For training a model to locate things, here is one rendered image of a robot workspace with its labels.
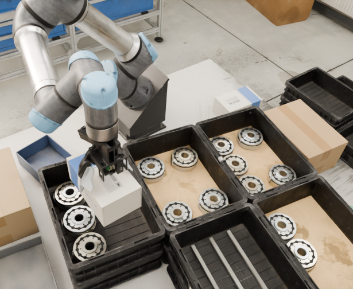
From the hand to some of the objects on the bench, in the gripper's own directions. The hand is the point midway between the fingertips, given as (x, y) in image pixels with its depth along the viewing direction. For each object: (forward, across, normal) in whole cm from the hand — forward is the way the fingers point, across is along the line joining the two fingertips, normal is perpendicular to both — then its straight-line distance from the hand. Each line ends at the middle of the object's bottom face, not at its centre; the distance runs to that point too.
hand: (103, 178), depth 110 cm
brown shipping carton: (+41, +92, -4) cm, 101 cm away
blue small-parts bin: (+41, -2, +47) cm, 62 cm away
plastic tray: (+41, -30, +4) cm, 51 cm away
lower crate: (+41, 0, +6) cm, 41 cm away
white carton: (+41, +88, +30) cm, 102 cm away
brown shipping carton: (+41, -26, +37) cm, 61 cm away
